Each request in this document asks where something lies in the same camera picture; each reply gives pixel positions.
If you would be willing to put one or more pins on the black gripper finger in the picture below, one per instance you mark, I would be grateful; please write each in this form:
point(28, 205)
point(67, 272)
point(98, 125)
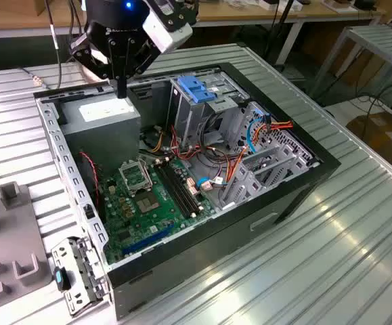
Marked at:
point(145, 57)
point(98, 69)

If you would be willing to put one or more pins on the grey metal disk bay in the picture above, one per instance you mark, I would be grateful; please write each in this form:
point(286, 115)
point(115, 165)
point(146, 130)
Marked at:
point(246, 183)

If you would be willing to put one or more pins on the blue plastic drive latch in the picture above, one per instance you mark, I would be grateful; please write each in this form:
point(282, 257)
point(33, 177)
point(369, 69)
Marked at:
point(194, 88)

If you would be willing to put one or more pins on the grey optical drive cage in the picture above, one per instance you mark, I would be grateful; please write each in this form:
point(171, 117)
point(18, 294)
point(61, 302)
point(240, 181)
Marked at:
point(189, 115)

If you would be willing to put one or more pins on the grey power supply unit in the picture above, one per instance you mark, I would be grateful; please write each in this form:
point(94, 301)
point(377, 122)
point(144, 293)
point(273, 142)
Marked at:
point(104, 142)

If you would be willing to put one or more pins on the black RAM slot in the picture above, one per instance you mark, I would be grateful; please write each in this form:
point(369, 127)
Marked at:
point(181, 189)
point(176, 189)
point(171, 189)
point(186, 189)

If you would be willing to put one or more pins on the CPU socket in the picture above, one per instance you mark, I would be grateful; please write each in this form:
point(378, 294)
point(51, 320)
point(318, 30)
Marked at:
point(147, 203)

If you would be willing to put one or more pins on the green motherboard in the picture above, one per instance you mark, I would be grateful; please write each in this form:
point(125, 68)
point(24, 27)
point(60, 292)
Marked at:
point(138, 230)

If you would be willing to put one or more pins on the blue expansion slot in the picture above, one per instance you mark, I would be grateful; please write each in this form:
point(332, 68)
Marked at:
point(148, 239)

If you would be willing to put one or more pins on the wooden desk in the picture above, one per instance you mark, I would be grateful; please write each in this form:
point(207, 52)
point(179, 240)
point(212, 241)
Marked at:
point(317, 15)

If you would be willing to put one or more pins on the grey parts rack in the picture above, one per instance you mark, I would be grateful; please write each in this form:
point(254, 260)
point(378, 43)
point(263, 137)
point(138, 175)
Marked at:
point(9, 237)

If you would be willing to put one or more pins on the black PC case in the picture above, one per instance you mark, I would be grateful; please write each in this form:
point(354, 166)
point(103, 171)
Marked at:
point(216, 243)

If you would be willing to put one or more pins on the black latch with blue mark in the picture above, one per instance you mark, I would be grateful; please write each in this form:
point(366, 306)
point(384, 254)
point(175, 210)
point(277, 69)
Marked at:
point(60, 279)

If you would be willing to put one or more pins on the metal slat side table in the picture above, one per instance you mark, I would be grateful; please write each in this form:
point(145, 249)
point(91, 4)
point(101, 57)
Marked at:
point(378, 44)

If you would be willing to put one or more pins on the brown cardboard box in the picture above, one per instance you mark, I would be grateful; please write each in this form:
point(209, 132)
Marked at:
point(385, 142)

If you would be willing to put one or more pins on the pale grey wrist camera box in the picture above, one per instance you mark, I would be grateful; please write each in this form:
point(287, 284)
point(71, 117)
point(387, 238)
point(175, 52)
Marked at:
point(168, 34)

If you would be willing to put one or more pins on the metal expansion slot bracket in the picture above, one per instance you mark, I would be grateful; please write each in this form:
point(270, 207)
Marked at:
point(80, 271)

